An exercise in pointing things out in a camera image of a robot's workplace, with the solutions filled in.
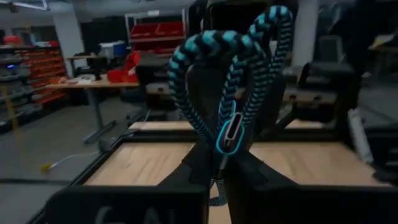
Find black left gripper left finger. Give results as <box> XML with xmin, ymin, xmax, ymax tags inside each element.
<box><xmin>45</xmin><ymin>139</ymin><xmax>216</xmax><ymax>224</ymax></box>

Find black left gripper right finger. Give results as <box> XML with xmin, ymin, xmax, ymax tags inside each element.
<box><xmin>225</xmin><ymin>146</ymin><xmax>398</xmax><ymax>224</ymax></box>

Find white tube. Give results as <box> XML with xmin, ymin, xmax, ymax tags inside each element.
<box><xmin>347</xmin><ymin>108</ymin><xmax>374</xmax><ymax>165</ymax></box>

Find gray-legged desk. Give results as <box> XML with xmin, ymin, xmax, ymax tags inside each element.
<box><xmin>46</xmin><ymin>73</ymin><xmax>141</xmax><ymax>146</ymax></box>

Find red bins on desk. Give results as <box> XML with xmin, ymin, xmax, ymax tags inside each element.
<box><xmin>107</xmin><ymin>51</ymin><xmax>141</xmax><ymax>84</ymax></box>

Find black office chair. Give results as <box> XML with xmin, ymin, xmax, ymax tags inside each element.
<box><xmin>297</xmin><ymin>34</ymin><xmax>356</xmax><ymax>105</ymax></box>

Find shelf with red bins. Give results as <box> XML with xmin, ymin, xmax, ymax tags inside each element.
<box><xmin>0</xmin><ymin>34</ymin><xmax>68</xmax><ymax>127</ymax></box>

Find white pillar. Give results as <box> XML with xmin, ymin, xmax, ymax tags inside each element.
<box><xmin>292</xmin><ymin>0</ymin><xmax>321</xmax><ymax>68</ymax></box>

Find rack of red bins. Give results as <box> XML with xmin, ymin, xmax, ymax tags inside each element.
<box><xmin>126</xmin><ymin>11</ymin><xmax>187</xmax><ymax>56</ymax></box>

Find wooden workbench with black frame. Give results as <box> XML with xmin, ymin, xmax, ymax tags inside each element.
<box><xmin>27</xmin><ymin>123</ymin><xmax>398</xmax><ymax>224</ymax></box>

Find white floor cable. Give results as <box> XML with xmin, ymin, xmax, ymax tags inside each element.
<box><xmin>49</xmin><ymin>151</ymin><xmax>100</xmax><ymax>169</ymax></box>

